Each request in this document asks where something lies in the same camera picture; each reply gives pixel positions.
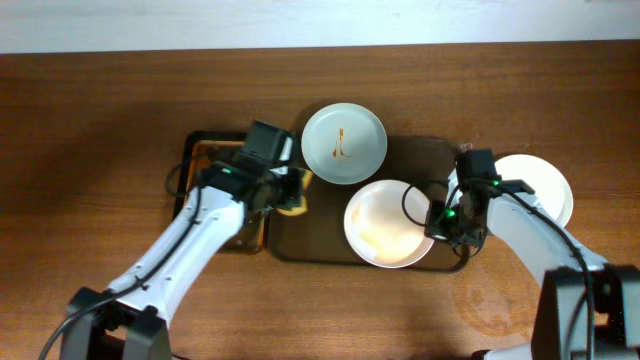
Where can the yellow green scrub sponge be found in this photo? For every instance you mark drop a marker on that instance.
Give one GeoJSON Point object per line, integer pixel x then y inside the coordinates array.
{"type": "Point", "coordinates": [296, 182]}

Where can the large brown serving tray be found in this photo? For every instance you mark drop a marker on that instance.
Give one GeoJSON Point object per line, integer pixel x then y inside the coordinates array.
{"type": "Point", "coordinates": [317, 235]}

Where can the grey-white plate with sauce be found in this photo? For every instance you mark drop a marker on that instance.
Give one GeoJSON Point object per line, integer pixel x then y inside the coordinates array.
{"type": "Point", "coordinates": [344, 143]}

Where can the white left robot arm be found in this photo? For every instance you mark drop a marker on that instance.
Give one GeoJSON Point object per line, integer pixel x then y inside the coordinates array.
{"type": "Point", "coordinates": [130, 319]}

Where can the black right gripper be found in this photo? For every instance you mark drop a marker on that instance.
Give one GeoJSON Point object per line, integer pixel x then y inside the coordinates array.
{"type": "Point", "coordinates": [445, 230]}

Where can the white plate with orange sauce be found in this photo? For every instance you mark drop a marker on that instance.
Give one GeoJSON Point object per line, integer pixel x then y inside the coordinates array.
{"type": "Point", "coordinates": [379, 224]}

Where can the small black sponge tray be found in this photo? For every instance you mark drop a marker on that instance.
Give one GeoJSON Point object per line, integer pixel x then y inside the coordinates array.
{"type": "Point", "coordinates": [200, 149]}

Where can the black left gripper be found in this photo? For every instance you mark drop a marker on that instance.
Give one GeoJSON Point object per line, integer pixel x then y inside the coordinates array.
{"type": "Point", "coordinates": [291, 188]}

